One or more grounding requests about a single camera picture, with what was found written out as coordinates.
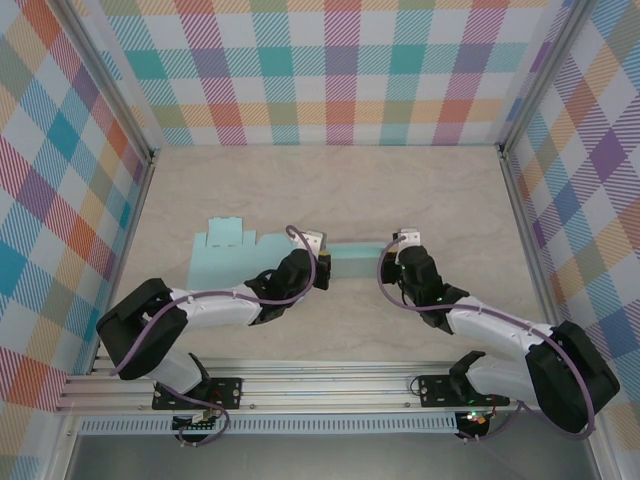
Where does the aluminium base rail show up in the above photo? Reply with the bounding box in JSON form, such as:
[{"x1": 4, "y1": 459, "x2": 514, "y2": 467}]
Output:
[{"x1": 53, "y1": 357, "x2": 609, "y2": 414}]

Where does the aluminium right side rail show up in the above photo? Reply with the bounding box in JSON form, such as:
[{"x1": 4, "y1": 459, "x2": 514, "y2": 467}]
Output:
[{"x1": 498, "y1": 147, "x2": 576, "y2": 371}]

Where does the light blue cardboard box base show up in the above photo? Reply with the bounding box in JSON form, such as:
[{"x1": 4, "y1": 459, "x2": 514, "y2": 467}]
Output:
[{"x1": 187, "y1": 216, "x2": 309, "y2": 301}]

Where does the right circuit board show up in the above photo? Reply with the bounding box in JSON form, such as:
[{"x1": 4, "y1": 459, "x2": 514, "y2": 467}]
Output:
[{"x1": 458, "y1": 408, "x2": 490, "y2": 429}]

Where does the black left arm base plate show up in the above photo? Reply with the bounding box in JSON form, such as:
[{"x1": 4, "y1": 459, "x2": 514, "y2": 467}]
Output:
[{"x1": 152, "y1": 377, "x2": 245, "y2": 412}]

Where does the aluminium corner post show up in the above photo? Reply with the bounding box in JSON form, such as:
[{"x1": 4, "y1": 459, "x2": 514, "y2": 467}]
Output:
[
  {"x1": 497, "y1": 0, "x2": 596, "y2": 159},
  {"x1": 49, "y1": 0, "x2": 164, "y2": 166}
]

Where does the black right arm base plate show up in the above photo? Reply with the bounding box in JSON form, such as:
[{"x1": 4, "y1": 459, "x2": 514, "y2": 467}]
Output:
[{"x1": 418, "y1": 373, "x2": 511, "y2": 409}]

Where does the aluminium right corner post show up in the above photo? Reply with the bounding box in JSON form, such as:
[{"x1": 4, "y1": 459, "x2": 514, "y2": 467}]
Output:
[{"x1": 497, "y1": 0, "x2": 596, "y2": 159}]

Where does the circuit board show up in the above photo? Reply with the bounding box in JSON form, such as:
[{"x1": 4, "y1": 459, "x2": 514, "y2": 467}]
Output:
[
  {"x1": 172, "y1": 412, "x2": 220, "y2": 434},
  {"x1": 458, "y1": 408, "x2": 490, "y2": 429}
]

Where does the white slotted cable duct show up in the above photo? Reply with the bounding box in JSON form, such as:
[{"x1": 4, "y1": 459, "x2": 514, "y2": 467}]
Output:
[{"x1": 79, "y1": 412, "x2": 459, "y2": 435}]

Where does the grey metal shelf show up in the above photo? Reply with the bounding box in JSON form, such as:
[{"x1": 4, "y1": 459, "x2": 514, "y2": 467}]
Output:
[{"x1": 64, "y1": 429, "x2": 601, "y2": 480}]

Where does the aluminium left corner post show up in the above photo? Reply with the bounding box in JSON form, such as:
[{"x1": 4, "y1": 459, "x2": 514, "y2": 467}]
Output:
[{"x1": 49, "y1": 0, "x2": 164, "y2": 166}]

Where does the left circuit board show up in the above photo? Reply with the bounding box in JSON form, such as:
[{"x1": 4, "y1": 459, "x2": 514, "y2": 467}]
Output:
[{"x1": 172, "y1": 412, "x2": 220, "y2": 434}]

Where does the aluminium left side rail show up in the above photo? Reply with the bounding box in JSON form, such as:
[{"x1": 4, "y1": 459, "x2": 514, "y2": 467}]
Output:
[{"x1": 87, "y1": 154, "x2": 160, "y2": 376}]

